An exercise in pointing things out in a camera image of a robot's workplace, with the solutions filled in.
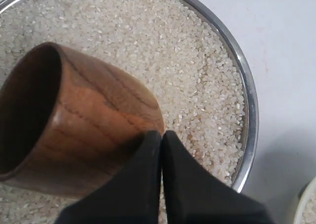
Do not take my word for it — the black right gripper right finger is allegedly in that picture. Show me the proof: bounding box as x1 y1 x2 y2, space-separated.
161 131 269 224

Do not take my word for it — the small cream rice bowl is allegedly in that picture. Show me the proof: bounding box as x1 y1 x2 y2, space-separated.
293 178 316 224

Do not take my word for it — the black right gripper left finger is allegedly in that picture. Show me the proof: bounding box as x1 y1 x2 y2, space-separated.
55 131 161 224

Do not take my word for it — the brown wooden cup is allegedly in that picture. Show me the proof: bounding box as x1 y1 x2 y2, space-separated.
0 42 165 198

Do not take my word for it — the large metal rice plate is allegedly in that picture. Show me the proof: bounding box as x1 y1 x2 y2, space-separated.
0 0 259 224

